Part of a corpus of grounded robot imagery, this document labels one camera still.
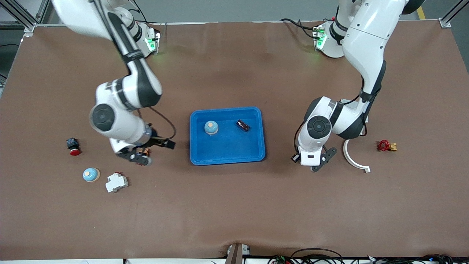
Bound white circuit breaker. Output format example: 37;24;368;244
105;172;129;194

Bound grey metal box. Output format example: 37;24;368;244
341;98;369;123

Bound red mushroom push button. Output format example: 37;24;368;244
66;137;81;156

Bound blue plastic tray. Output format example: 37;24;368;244
190;107;266;166

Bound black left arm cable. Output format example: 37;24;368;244
293;66;383;156

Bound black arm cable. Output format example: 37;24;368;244
92;0;177;142
293;66;383;156

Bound white curved plastic bracket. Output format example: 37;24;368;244
343;137;371;173

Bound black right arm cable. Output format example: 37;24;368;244
92;0;177;142

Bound red handle brass valve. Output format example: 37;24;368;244
377;139;398;153

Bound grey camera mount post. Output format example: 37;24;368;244
225;243;250;264

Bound black right base cables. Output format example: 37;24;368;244
134;0;162;26

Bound black base cables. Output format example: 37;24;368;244
134;0;162;26
280;18;317;40

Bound black left base cables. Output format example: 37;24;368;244
280;18;317;40

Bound black cable bundle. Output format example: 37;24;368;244
267;248;469;264

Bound aluminium frame profile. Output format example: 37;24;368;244
439;0;469;29
0;0;50;37

